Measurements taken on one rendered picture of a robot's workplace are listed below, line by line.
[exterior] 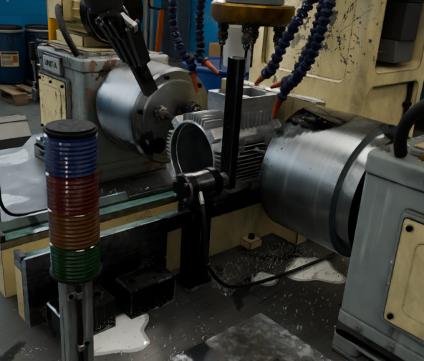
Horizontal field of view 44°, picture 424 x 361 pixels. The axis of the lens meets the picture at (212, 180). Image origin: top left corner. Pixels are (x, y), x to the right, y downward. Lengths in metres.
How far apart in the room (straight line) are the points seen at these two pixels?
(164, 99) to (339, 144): 0.56
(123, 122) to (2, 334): 0.59
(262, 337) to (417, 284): 0.23
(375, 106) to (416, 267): 0.61
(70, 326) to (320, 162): 0.47
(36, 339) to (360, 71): 0.85
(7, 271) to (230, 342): 0.47
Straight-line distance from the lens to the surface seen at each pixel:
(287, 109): 1.21
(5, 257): 1.04
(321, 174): 0.89
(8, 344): 0.96
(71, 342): 0.73
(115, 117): 1.35
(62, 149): 0.59
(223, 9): 1.12
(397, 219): 0.81
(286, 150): 0.94
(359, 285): 0.88
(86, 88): 1.46
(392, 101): 1.39
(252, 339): 0.76
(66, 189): 0.61
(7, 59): 6.23
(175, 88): 1.34
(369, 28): 1.22
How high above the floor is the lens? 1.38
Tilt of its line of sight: 21 degrees down
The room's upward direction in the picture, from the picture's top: 4 degrees clockwise
